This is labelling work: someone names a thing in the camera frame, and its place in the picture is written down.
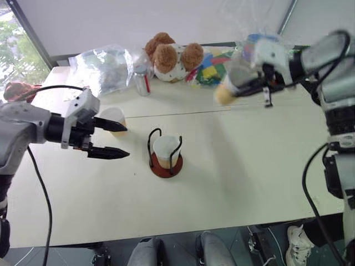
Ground black wire cup holder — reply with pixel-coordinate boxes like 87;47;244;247
147;127;184;180

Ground black trouser leg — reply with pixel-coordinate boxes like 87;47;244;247
301;213;346;248

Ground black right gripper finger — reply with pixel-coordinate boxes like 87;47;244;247
243;71;265;85
231;82;267;98

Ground black metal stand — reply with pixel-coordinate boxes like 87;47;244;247
246;224;279;266

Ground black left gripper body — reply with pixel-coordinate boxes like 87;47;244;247
67;116;98;152

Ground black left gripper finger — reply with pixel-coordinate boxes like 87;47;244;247
94;116;129;132
87;146;131;160

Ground bag of colourful blocks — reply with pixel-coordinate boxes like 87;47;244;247
186;47;237;89

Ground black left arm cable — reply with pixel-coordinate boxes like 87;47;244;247
16;85;85;266

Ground small clear plastic bag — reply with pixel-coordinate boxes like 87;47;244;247
129;47;155;84

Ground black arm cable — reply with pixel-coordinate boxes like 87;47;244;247
16;85;85;266
288;29;352;266

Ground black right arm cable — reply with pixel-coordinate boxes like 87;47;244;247
288;29;352;266

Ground dark window frame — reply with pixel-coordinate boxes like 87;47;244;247
4;0;58;70

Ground silver drink can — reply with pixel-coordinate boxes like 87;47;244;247
133;66;152;97

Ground white paper cup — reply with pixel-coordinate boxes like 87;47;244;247
153;135;181;170
214;63;252;106

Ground grey rounded shape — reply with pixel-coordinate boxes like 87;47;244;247
126;237;168;266
196;231;238;266

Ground red cloth item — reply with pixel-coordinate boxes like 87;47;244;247
3;81;43;104

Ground plastic cup with tan liquid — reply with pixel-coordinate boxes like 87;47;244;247
99;107;129;138

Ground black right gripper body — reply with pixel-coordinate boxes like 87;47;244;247
258;63;286;109

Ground clear bag with blue item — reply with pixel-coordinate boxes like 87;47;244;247
235;33;286;69

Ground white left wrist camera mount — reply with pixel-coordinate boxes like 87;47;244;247
60;88;101;150

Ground large clear plastic bag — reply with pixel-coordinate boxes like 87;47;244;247
67;43;134;97

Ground white sneaker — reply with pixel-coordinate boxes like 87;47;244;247
285;224;316;266

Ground brown teddy bear plush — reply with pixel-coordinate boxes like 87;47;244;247
144;32;205;84

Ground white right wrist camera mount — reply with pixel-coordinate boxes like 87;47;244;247
253;38;293;87

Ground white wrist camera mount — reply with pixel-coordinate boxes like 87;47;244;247
253;38;293;87
60;88;101;150

